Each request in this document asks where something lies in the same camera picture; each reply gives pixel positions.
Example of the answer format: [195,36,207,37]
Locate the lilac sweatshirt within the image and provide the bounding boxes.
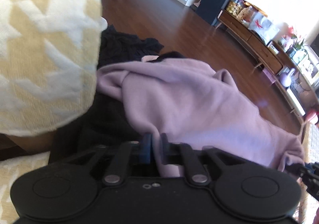
[97,58,304,177]

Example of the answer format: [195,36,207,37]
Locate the black clothes pile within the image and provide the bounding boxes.
[49,25,183,163]

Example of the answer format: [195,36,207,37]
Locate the pink small case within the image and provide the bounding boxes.
[305,110,318,125]

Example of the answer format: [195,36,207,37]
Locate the white flat box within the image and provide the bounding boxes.
[285,88,305,116]

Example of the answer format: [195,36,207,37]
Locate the long wooden TV cabinet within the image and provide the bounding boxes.
[216,10,318,113]

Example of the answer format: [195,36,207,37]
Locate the purple kettlebell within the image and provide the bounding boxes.
[279,68,295,88]

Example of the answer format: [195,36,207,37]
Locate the gold framed photo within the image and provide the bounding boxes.
[298,45,318,85]

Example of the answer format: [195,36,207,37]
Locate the pink flower pot plant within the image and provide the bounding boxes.
[277,26,304,58]

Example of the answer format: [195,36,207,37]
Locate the white gift bag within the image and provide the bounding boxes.
[248,12,280,44]

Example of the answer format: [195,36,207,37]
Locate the jar of yellow snacks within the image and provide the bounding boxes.
[225,0,244,17]

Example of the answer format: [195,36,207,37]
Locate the yellow white patterned cushion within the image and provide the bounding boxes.
[1,0,107,136]

